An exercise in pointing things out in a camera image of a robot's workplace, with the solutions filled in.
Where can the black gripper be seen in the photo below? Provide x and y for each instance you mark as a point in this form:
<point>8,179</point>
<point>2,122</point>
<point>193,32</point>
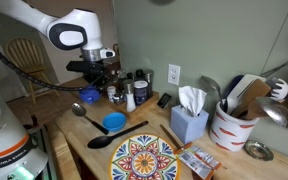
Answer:
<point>95,75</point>

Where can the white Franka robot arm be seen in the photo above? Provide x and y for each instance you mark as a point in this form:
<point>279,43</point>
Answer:
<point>74,33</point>

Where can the light blue bowl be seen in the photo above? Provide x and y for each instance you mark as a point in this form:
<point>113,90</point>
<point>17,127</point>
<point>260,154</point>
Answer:
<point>114,122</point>

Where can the small white jar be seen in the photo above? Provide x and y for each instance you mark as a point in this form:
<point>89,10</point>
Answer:
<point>111,93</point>

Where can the small glass jar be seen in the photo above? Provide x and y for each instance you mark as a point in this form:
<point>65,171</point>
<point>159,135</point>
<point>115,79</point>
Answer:
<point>118,99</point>

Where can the clear glass bottle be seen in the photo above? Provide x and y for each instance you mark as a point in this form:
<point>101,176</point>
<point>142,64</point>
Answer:
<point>121,76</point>

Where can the metal canister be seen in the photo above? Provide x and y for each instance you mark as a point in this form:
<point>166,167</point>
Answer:
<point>126,82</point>

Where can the white shaker with metal top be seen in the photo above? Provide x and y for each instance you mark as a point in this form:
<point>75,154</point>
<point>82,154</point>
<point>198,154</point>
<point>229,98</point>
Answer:
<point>130,101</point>

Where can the black cap bottle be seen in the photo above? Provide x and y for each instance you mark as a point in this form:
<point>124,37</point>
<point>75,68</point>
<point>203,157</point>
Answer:
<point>139,74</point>

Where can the dark jar with white lid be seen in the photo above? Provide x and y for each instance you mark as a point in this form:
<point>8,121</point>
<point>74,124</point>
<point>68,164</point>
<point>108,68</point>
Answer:
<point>140,93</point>

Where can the steel pepper grinder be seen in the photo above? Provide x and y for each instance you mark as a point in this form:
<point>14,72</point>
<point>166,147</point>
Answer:
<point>148,81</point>

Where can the wooden spice tray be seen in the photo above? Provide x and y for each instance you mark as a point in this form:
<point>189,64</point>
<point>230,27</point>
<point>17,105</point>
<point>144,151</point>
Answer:
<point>144,108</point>

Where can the black plastic spoon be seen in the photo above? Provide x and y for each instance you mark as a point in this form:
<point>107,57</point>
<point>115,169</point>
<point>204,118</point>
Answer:
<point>99,142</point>

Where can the black phone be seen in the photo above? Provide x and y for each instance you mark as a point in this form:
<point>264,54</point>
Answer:
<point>164,100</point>

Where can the wooden windsor chair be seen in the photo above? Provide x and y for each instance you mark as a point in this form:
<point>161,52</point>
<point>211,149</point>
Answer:
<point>27,68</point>

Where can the black clamp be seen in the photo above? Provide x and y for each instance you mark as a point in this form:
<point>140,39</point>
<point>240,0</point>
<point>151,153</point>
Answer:
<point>34,121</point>

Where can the white power outlet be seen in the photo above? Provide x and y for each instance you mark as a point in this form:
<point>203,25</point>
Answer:
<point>174,74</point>

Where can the wooden chopstick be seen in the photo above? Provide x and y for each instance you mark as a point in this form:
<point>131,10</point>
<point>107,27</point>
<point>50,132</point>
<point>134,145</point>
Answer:
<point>169,135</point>

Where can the colourful painted plate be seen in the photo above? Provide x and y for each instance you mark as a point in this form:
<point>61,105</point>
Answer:
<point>144,161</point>

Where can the white tissue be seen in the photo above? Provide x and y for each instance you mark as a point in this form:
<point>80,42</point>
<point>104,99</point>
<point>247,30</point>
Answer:
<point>192,98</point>

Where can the blue tissue box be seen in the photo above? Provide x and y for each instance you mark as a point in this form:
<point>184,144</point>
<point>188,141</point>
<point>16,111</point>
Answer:
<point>185,128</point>

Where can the metal serving spoon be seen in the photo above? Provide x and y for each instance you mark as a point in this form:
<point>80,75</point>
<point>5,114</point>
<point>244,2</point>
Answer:
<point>209,83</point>

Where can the orange and white packet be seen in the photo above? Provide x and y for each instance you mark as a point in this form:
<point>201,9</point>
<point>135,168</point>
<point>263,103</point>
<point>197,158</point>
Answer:
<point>197,161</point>

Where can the dark blue utensil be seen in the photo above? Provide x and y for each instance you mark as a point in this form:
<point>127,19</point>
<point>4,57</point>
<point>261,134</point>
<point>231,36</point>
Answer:
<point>232,85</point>

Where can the white crock with red chilies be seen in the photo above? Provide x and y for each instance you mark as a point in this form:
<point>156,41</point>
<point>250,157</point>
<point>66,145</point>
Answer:
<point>230,133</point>

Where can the white spatula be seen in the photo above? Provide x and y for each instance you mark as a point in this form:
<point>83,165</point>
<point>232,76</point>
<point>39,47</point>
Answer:
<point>242,88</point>

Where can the wooden spatula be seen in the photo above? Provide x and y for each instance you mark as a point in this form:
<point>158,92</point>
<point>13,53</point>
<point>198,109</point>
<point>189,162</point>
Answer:
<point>255,91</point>

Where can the metal jar lid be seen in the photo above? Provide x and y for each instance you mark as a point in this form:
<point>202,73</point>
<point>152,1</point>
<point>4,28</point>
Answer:
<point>258,150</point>

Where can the large metal ladle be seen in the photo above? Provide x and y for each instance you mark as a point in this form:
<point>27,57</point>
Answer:
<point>274,111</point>

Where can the white slotted utensil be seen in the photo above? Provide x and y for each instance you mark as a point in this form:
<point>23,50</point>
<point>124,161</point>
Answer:
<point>280,89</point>

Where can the thin metal rod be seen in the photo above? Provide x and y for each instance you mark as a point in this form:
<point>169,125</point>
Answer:
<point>282,66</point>

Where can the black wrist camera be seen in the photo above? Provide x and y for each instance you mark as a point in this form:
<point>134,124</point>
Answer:
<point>75,66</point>

